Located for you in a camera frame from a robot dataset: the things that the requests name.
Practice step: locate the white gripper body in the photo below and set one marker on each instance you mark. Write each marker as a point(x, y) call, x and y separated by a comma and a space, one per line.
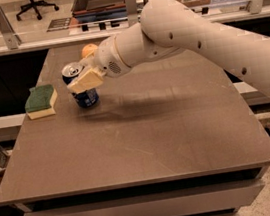
point(107, 57)

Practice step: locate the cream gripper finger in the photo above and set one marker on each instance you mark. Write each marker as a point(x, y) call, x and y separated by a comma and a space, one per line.
point(89, 79)
point(89, 60)

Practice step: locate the blue pepsi can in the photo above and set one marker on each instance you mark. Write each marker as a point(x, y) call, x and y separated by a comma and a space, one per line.
point(87, 98)

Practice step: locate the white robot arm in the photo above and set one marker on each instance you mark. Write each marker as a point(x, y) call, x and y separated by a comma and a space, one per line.
point(167, 26)

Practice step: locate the green yellow sponge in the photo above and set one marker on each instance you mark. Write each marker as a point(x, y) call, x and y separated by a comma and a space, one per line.
point(41, 101)

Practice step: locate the orange fruit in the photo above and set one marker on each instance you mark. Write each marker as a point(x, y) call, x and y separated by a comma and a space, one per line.
point(89, 49)

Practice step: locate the black office chair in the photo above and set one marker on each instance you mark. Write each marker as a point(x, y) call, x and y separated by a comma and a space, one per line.
point(34, 5)

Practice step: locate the grey table drawer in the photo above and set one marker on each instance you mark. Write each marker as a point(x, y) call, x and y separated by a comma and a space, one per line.
point(176, 203)

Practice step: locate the middle metal glass post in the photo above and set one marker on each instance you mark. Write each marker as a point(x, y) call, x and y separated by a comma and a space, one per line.
point(131, 6)

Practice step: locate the left metal glass post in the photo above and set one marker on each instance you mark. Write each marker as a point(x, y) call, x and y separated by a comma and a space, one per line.
point(9, 36)

